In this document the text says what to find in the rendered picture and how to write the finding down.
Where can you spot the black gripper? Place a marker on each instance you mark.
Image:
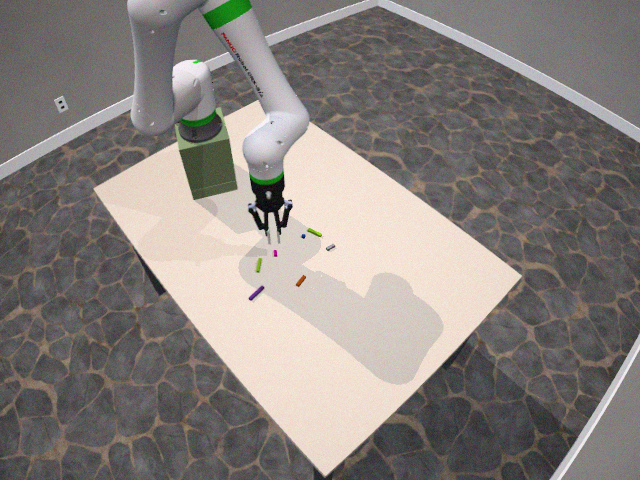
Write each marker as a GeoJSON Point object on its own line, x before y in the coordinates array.
{"type": "Point", "coordinates": [271, 205]}

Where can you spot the purple rod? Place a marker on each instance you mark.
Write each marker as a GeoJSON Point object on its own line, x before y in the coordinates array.
{"type": "Point", "coordinates": [261, 288]}

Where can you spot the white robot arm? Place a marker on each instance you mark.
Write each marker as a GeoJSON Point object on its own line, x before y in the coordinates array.
{"type": "Point", "coordinates": [155, 26]}

